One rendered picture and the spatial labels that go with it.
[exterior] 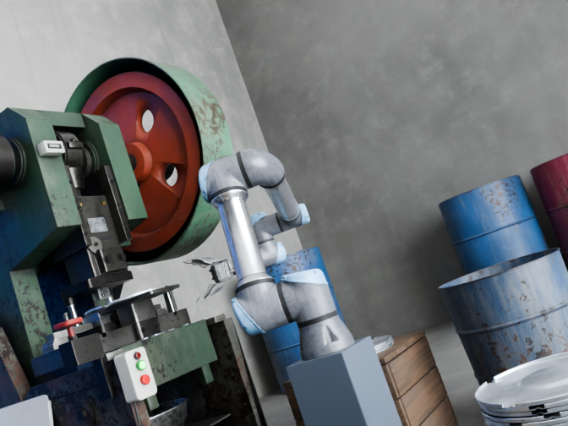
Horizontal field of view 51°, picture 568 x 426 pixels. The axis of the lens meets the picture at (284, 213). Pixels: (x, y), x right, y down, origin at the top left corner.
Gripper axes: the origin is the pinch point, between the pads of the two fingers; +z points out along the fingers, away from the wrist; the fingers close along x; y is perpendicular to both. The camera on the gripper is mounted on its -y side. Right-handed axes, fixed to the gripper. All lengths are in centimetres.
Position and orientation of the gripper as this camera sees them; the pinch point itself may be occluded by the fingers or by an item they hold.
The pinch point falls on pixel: (188, 281)
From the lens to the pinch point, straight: 210.2
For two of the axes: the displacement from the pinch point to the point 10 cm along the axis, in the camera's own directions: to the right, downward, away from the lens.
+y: 3.1, -2.1, -9.3
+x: 3.3, 9.4, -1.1
